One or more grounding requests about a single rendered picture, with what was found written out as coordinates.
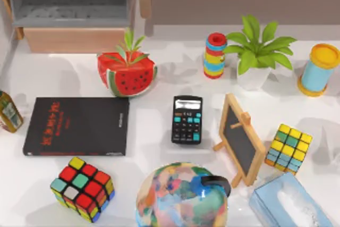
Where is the wooden framed blackboard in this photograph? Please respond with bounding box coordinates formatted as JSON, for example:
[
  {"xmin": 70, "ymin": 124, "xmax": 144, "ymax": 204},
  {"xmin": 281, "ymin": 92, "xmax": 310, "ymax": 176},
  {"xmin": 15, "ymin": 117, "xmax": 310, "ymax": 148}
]
[{"xmin": 212, "ymin": 93, "xmax": 267, "ymax": 188}]

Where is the puzzle cube with yellow face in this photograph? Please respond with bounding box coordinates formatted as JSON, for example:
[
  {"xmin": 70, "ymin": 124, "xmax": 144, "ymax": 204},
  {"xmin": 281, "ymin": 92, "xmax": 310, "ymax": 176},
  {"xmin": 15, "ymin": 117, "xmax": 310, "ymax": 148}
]
[{"xmin": 264, "ymin": 123, "xmax": 313, "ymax": 176}]

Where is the watermelon-shaped plant pot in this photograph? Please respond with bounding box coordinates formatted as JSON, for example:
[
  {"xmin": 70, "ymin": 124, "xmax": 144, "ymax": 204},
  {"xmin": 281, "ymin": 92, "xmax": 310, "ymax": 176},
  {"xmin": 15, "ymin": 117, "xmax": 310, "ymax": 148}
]
[{"xmin": 97, "ymin": 27, "xmax": 158, "ymax": 98}]

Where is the light blue tissue box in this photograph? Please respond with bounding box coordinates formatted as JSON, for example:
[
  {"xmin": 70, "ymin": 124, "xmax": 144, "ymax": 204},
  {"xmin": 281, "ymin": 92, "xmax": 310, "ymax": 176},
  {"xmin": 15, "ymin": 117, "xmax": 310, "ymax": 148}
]
[{"xmin": 248, "ymin": 172, "xmax": 334, "ymax": 227}]

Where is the black book with red lettering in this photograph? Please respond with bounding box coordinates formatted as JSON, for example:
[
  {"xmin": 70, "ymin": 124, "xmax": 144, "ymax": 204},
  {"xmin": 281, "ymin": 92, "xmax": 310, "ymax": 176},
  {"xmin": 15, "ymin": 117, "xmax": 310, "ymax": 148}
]
[{"xmin": 22, "ymin": 97, "xmax": 131, "ymax": 157}]

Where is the green plant in white pot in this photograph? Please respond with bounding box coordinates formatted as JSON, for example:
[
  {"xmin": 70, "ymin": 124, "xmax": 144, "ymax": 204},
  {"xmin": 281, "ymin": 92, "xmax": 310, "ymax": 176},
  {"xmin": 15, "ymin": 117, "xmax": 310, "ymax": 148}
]
[{"xmin": 222, "ymin": 14, "xmax": 298, "ymax": 91}]

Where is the colourful globe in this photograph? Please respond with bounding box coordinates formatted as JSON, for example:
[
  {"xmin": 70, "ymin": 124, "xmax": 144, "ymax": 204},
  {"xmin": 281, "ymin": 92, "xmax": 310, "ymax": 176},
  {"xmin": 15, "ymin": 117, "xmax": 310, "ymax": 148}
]
[{"xmin": 135, "ymin": 161, "xmax": 232, "ymax": 227}]

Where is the black calculator with teal keys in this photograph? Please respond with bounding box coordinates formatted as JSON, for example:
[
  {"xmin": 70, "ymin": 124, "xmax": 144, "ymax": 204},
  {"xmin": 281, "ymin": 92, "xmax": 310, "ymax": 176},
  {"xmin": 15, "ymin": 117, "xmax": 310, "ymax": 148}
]
[{"xmin": 171, "ymin": 95, "xmax": 203, "ymax": 145}]

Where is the puzzle cube with red face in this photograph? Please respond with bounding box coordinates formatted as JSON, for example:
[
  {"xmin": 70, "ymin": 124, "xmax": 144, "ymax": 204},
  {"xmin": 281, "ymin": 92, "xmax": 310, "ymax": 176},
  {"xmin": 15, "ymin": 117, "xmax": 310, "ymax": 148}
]
[{"xmin": 50, "ymin": 156, "xmax": 116, "ymax": 224}]

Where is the blue and yellow cylinder can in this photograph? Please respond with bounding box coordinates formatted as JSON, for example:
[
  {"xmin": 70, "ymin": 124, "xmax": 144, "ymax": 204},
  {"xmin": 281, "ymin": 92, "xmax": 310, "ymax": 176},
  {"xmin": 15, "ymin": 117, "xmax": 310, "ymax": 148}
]
[{"xmin": 297, "ymin": 43, "xmax": 340, "ymax": 97}]

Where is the pulled-out wooden drawer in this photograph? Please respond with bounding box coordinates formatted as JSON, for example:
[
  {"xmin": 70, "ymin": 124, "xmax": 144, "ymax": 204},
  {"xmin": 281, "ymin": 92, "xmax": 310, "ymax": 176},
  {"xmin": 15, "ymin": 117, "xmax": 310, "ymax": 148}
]
[{"xmin": 0, "ymin": 0, "xmax": 137, "ymax": 54}]

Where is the yellow-green bottle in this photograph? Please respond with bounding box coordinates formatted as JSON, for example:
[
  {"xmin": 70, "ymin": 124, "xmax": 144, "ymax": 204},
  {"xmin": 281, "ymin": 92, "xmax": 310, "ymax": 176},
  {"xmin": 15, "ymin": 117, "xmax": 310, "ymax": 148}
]
[{"xmin": 0, "ymin": 90, "xmax": 24, "ymax": 133}]

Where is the stack of coloured rings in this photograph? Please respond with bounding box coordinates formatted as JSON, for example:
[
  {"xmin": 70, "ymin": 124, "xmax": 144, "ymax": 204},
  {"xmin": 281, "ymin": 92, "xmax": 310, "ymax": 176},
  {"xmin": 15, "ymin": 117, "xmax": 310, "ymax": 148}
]
[{"xmin": 203, "ymin": 32, "xmax": 227, "ymax": 79}]

